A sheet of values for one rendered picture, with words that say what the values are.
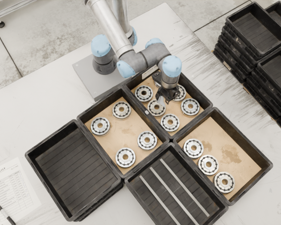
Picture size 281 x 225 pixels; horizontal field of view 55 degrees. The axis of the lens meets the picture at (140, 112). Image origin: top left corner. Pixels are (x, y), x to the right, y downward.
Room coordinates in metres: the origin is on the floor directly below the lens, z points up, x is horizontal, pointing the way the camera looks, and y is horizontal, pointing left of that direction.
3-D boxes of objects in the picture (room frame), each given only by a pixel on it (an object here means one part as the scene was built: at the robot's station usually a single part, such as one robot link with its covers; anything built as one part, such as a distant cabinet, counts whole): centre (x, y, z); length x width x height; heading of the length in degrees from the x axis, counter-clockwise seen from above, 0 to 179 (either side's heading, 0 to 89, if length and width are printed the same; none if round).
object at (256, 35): (1.33, -0.88, 0.37); 0.40 x 0.30 x 0.45; 33
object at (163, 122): (0.49, -0.16, 0.86); 0.10 x 0.10 x 0.01
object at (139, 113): (0.44, 0.09, 0.87); 0.40 x 0.30 x 0.11; 38
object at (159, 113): (0.58, -0.09, 0.86); 0.10 x 0.10 x 0.01
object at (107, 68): (0.92, 0.22, 0.81); 0.15 x 0.15 x 0.10
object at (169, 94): (0.57, -0.13, 1.10); 0.09 x 0.08 x 0.12; 35
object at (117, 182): (0.26, 0.33, 0.92); 0.40 x 0.30 x 0.02; 38
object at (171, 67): (0.58, -0.13, 1.26); 0.09 x 0.08 x 0.11; 29
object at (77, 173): (0.26, 0.33, 0.87); 0.40 x 0.30 x 0.11; 38
